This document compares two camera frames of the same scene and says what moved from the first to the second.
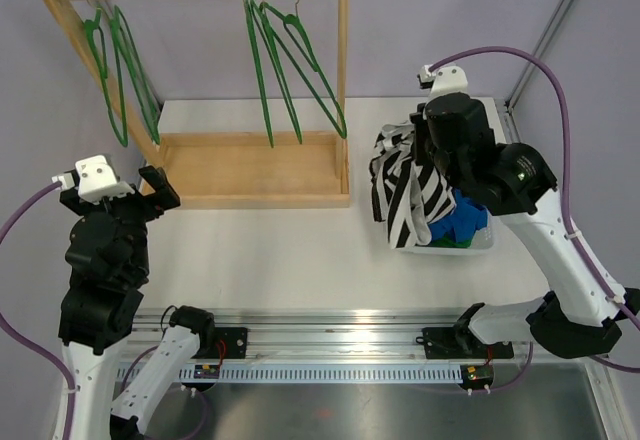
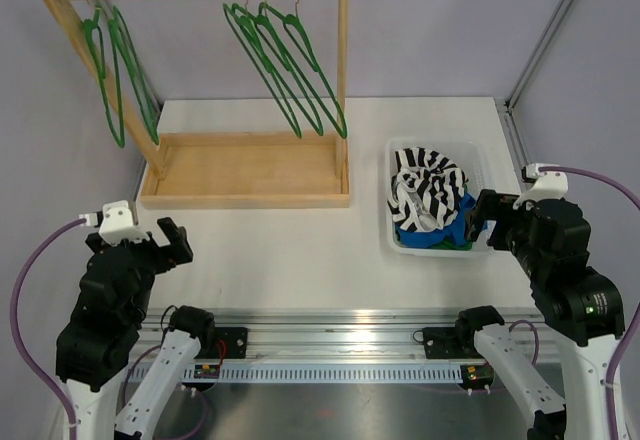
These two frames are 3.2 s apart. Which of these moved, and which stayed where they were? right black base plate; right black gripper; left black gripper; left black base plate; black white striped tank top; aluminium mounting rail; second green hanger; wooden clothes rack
Moved: black white striped tank top; left black gripper; right black gripper
Stayed: right black base plate; left black base plate; aluminium mounting rail; second green hanger; wooden clothes rack
